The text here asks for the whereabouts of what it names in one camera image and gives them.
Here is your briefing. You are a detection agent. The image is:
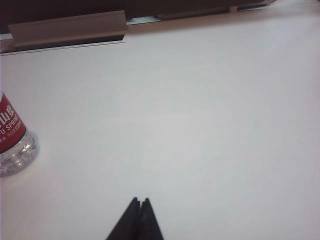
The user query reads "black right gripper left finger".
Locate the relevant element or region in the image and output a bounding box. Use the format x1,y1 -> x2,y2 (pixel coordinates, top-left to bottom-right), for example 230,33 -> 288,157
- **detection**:
104,197 -> 141,240

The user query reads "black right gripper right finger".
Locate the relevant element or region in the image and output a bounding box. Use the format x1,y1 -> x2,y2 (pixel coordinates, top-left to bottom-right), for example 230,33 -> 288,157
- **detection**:
136,198 -> 165,240

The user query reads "clear water bottle red label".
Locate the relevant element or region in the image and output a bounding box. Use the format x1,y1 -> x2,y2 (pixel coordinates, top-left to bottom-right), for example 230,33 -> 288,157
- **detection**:
0,91 -> 40,178

